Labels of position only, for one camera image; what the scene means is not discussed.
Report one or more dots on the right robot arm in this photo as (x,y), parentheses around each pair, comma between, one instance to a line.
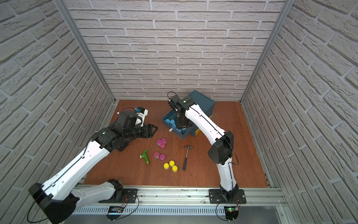
(222,143)

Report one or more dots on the controller box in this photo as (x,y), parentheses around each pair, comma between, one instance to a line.
(231,213)
(114,212)

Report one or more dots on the corner aluminium post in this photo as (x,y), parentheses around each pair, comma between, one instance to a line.
(65,13)
(271,40)

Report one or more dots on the green toy drill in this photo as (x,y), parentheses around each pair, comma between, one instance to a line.
(144,156)

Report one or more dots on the left corner aluminium post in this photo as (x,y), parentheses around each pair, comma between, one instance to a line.
(65,13)

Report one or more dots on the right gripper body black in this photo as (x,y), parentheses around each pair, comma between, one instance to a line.
(182,122)

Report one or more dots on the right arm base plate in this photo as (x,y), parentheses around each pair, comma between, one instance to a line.
(215,197)

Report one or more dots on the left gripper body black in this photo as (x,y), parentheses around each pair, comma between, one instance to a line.
(148,130)

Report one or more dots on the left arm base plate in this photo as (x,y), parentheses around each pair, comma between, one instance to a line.
(130,196)

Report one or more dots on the steel claw hammer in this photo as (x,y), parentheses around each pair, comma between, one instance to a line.
(187,147)

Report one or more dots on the teal top drawer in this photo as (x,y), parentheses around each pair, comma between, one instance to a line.
(193,130)

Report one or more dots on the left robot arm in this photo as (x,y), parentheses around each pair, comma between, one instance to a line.
(57,197)

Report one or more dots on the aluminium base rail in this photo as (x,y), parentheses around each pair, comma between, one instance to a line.
(187,201)

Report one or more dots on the right corner aluminium post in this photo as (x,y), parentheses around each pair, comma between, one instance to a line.
(271,40)

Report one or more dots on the teal drawer cabinet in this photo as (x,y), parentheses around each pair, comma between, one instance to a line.
(205,103)

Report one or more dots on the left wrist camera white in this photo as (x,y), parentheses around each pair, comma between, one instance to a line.
(141,114)

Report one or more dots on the right controller box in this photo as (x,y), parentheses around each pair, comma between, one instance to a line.
(231,213)

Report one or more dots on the left controller box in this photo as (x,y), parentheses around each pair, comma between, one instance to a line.
(114,212)

